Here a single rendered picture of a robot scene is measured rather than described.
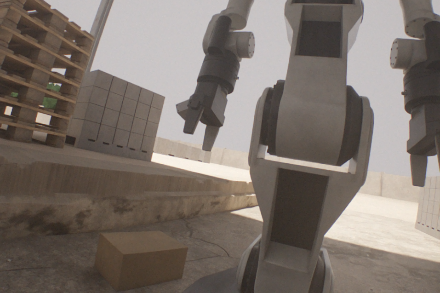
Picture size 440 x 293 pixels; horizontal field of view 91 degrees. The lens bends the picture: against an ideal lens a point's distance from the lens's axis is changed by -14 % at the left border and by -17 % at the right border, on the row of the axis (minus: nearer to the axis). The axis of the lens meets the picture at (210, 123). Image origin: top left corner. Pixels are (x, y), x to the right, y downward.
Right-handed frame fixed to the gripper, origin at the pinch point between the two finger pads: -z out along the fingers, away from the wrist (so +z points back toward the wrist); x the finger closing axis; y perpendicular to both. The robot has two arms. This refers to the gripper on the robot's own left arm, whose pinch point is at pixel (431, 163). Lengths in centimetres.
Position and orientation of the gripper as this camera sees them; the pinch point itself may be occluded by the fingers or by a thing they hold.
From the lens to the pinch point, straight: 53.9
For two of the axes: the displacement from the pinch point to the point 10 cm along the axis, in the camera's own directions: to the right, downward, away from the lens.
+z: 2.6, -9.1, 3.2
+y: 9.1, 1.3, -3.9
